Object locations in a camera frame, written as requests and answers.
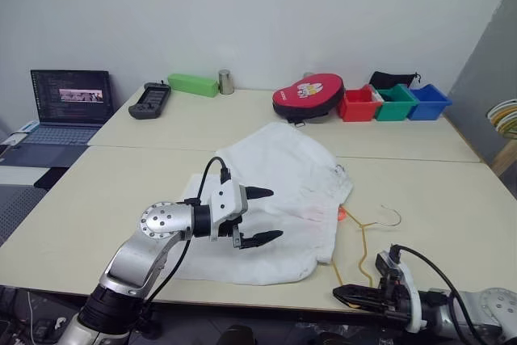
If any red plastic bin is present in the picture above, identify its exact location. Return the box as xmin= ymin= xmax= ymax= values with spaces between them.
xmin=337 ymin=84 xmax=383 ymax=124

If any dark rounded shape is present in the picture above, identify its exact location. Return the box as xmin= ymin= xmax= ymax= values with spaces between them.
xmin=217 ymin=324 xmax=256 ymax=345

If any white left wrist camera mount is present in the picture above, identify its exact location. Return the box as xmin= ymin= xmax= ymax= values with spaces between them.
xmin=208 ymin=179 xmax=249 ymax=238

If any green plastic bin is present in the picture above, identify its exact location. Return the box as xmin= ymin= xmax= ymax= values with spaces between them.
xmin=374 ymin=83 xmax=420 ymax=122

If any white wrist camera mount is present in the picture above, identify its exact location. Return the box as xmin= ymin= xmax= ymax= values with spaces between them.
xmin=375 ymin=250 xmax=428 ymax=334
xmin=208 ymin=179 xmax=249 ymax=238

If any dark grey handheld controller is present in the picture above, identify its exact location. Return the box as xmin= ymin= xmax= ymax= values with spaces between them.
xmin=128 ymin=81 xmax=173 ymax=121

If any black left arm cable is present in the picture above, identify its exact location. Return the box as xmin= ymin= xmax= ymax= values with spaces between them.
xmin=139 ymin=155 xmax=232 ymax=316

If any dark blue closed laptop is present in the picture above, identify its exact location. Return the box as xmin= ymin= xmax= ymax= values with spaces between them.
xmin=0 ymin=142 xmax=89 ymax=169

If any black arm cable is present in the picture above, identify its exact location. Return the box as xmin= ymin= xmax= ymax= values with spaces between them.
xmin=139 ymin=155 xmax=232 ymax=316
xmin=389 ymin=243 xmax=488 ymax=345

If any black flat mat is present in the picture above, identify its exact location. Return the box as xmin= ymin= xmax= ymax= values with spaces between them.
xmin=33 ymin=165 xmax=72 ymax=191

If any blue plastic bin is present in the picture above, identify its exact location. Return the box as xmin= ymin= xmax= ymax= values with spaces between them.
xmin=407 ymin=83 xmax=453 ymax=121

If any grey perforated board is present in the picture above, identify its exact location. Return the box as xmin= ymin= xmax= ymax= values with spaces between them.
xmin=0 ymin=183 xmax=48 ymax=247

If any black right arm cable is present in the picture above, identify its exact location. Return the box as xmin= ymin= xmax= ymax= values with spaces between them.
xmin=389 ymin=243 xmax=488 ymax=345

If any white cloth garment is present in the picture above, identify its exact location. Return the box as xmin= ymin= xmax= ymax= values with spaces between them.
xmin=171 ymin=121 xmax=355 ymax=287

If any light wooden post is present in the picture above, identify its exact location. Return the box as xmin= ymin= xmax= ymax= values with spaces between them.
xmin=490 ymin=134 xmax=517 ymax=179

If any open blue laptop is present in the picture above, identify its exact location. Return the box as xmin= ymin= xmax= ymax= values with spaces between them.
xmin=7 ymin=69 xmax=115 ymax=146

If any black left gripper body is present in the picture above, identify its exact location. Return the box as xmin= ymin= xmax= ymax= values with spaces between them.
xmin=209 ymin=185 xmax=250 ymax=250

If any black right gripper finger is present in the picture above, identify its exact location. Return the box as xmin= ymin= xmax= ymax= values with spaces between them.
xmin=331 ymin=284 xmax=383 ymax=301
xmin=337 ymin=297 xmax=385 ymax=314

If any yellow wire hanger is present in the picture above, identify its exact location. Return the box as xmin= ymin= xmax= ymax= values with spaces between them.
xmin=331 ymin=204 xmax=403 ymax=309

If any green rectangular box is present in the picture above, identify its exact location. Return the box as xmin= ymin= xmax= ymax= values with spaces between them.
xmin=166 ymin=73 xmax=221 ymax=99

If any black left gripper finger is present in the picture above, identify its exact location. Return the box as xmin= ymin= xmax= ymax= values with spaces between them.
xmin=245 ymin=185 xmax=275 ymax=201
xmin=239 ymin=229 xmax=284 ymax=250

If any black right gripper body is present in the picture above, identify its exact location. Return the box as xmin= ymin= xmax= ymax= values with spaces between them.
xmin=375 ymin=267 xmax=410 ymax=322

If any yellow white coiled roll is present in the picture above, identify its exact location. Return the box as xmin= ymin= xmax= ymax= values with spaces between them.
xmin=485 ymin=99 xmax=517 ymax=139

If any silver metal cup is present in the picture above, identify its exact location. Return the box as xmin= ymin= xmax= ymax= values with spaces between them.
xmin=218 ymin=69 xmax=236 ymax=95

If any black drawstring pouch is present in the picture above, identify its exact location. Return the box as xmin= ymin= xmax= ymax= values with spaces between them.
xmin=368 ymin=70 xmax=422 ymax=90

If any red paddle case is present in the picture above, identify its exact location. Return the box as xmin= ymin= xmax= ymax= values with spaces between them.
xmin=271 ymin=72 xmax=347 ymax=126

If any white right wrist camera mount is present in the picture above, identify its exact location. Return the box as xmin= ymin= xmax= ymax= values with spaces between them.
xmin=375 ymin=250 xmax=428 ymax=334

